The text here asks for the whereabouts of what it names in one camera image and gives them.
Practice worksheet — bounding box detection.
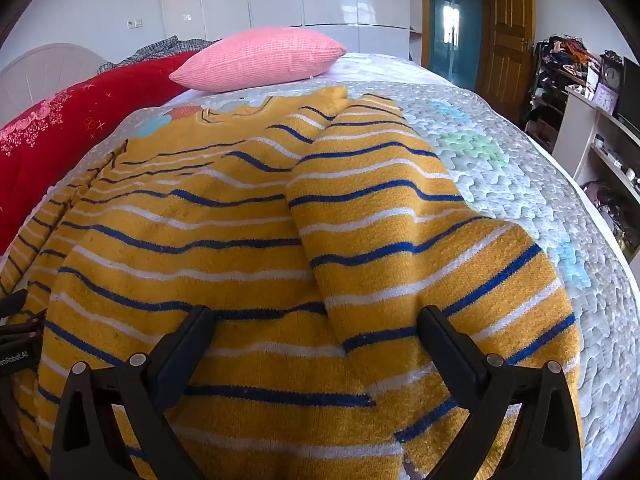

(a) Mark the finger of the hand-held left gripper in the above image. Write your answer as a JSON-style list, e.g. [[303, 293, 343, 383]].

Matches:
[[0, 290, 28, 319]]

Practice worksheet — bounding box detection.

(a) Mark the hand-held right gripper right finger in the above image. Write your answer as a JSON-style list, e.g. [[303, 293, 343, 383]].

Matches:
[[417, 305, 584, 480]]

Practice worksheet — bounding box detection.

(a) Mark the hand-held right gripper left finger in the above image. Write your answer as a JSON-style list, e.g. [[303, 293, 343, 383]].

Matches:
[[50, 304, 216, 480]]

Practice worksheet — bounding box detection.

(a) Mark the yellow striped sweater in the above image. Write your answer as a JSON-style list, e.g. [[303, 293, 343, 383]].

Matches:
[[0, 86, 584, 480]]

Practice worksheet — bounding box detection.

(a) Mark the quilted patchwork bedspread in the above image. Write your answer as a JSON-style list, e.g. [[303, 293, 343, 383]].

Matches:
[[0, 52, 640, 480]]

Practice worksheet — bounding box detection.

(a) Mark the red floral quilt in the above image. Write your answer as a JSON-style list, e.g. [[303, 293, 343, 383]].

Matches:
[[0, 50, 205, 257]]

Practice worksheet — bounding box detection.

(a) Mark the white headboard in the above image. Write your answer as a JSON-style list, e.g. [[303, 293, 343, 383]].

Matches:
[[0, 42, 107, 127]]

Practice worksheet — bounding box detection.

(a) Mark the white desk with shelves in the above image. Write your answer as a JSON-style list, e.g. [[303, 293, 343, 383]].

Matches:
[[552, 85, 640, 211]]

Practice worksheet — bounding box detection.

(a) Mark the grey plaid cloth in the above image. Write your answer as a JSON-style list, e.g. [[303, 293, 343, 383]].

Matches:
[[97, 36, 222, 74]]

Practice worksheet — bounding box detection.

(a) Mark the pink pillow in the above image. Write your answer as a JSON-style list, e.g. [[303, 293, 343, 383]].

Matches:
[[169, 27, 347, 94]]

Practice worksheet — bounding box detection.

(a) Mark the cluttered dark storage rack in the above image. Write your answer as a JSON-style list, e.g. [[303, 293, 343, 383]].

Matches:
[[522, 35, 602, 152]]

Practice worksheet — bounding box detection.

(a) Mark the black monitor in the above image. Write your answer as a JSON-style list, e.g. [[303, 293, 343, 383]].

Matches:
[[617, 56, 640, 134]]

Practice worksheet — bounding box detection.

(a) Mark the teal glass door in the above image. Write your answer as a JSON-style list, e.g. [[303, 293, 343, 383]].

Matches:
[[427, 0, 484, 92]]

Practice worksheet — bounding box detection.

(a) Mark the dark table clock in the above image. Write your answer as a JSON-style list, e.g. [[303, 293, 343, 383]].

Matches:
[[600, 50, 624, 94]]

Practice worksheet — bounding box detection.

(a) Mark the wooden door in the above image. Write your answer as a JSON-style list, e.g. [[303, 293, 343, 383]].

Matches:
[[481, 0, 537, 112]]

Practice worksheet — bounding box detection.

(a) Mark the tangle of dark cables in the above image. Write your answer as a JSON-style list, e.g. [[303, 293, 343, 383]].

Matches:
[[582, 180, 633, 253]]

